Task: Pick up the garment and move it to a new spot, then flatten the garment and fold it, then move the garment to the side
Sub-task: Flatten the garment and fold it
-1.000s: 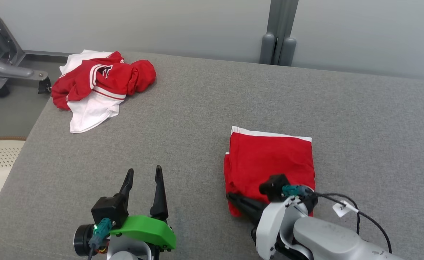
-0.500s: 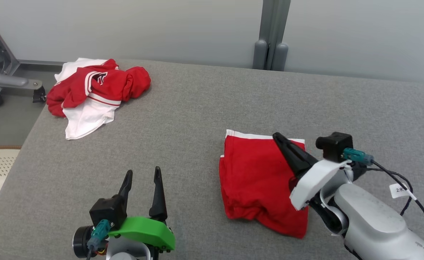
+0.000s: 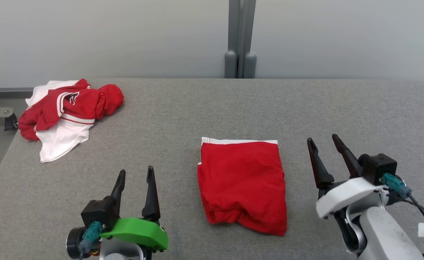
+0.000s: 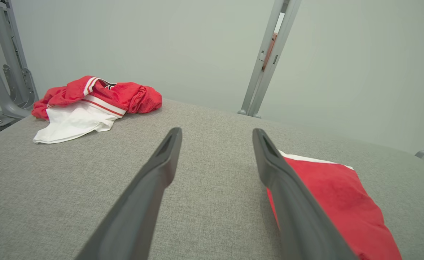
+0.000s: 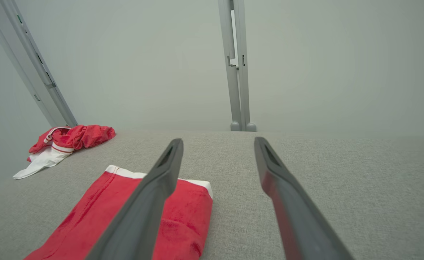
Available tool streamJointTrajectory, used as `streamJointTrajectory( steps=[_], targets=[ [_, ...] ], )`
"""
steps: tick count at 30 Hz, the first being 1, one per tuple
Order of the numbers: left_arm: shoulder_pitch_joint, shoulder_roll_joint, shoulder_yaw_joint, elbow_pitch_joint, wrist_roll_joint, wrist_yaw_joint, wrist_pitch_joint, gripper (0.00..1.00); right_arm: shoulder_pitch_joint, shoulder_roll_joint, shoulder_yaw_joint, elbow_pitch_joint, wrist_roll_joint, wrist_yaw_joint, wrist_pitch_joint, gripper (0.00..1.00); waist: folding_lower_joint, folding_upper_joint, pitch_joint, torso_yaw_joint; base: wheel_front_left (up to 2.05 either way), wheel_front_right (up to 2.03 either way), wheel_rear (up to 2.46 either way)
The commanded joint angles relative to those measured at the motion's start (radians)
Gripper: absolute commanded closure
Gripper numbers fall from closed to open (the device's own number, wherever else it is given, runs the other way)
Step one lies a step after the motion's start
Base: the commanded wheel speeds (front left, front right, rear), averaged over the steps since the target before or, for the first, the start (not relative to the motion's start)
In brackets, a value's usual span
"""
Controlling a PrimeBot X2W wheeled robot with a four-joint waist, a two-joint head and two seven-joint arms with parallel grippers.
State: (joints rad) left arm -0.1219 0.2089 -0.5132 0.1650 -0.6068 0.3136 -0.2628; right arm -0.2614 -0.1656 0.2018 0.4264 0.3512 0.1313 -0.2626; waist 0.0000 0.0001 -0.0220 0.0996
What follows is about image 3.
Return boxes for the left arm cable teal connector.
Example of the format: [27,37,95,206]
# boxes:
[78,221,103,260]

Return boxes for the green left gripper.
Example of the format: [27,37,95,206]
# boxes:
[100,165,169,251]

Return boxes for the grey metal double post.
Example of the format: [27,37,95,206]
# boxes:
[224,0,257,79]

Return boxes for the red white Bulls jersey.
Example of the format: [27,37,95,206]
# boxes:
[18,79,124,163]

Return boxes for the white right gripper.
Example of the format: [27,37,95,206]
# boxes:
[307,134,389,219]

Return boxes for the right arm cable teal connector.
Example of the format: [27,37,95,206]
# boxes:
[381,173,424,257]

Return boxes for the red shorts with white trim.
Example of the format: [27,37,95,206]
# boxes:
[197,136,288,237]

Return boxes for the arm cable teal connector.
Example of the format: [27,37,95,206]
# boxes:
[381,173,424,257]
[78,221,103,260]

